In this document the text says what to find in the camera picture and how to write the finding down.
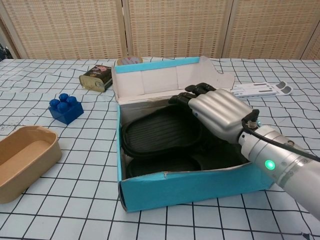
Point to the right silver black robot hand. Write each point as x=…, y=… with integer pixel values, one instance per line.
x=220, y=110

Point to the black rubber slipper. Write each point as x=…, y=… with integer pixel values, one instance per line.
x=160, y=166
x=160, y=132

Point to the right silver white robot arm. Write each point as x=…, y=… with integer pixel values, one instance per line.
x=280, y=160

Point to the open blue cardboard shoe box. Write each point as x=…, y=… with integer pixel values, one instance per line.
x=190, y=190

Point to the bamboo folding screen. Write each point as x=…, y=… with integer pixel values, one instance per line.
x=175, y=27

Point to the clear packing tape roll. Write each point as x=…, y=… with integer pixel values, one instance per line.
x=128, y=60

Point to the black tin can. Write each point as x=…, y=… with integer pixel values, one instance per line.
x=96, y=77

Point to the blue toy building block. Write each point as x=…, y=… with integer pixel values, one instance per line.
x=67, y=111

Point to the blue checkered tablecloth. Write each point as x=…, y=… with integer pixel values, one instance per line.
x=75, y=195

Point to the brown paper tray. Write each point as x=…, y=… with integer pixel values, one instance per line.
x=22, y=160

